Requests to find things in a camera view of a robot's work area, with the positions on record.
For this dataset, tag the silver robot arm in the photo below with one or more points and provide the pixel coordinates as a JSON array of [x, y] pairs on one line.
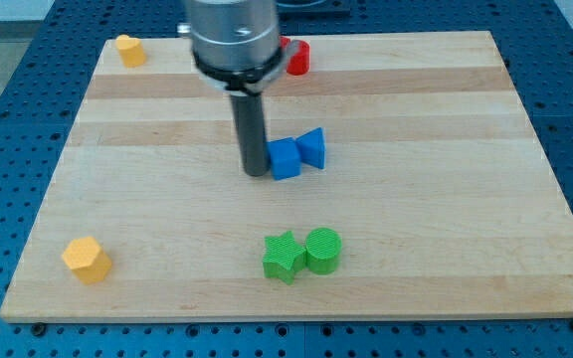
[[236, 44]]

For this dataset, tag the yellow heart block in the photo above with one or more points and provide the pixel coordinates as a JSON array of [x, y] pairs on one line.
[[130, 50]]

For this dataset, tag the yellow hexagon block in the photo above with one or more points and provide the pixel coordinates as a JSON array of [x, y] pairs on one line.
[[87, 260]]

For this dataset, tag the blue cube block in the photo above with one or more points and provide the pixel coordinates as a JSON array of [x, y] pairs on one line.
[[285, 158]]

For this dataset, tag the blue triangle block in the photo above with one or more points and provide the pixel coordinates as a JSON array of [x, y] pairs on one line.
[[311, 147]]

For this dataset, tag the green star block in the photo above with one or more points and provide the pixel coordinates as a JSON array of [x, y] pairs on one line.
[[284, 257]]

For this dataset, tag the green cylinder block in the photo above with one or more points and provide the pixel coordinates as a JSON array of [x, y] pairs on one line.
[[323, 248]]

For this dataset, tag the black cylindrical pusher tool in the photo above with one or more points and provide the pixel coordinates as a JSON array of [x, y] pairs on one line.
[[249, 120]]

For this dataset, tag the red cylinder block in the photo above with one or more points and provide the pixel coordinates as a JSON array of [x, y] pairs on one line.
[[299, 63]]

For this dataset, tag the wooden board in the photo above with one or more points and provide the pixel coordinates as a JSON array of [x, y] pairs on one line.
[[435, 181]]

